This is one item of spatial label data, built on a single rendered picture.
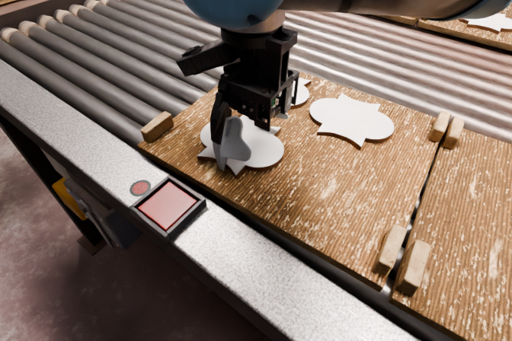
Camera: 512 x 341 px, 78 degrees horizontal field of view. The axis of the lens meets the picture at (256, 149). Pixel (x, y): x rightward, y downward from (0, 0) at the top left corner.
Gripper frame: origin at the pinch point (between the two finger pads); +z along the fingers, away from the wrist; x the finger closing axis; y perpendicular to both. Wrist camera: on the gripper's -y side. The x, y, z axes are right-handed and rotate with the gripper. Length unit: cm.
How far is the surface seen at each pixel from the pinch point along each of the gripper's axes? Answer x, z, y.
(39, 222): -19, 95, -106
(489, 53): 61, 2, 30
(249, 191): -6.7, 0.9, 6.3
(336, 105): 17.5, -0.3, 8.8
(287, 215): -7.0, 0.8, 12.8
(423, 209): 4.0, 0.7, 27.6
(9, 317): -48, 95, -76
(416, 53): 51, 3, 15
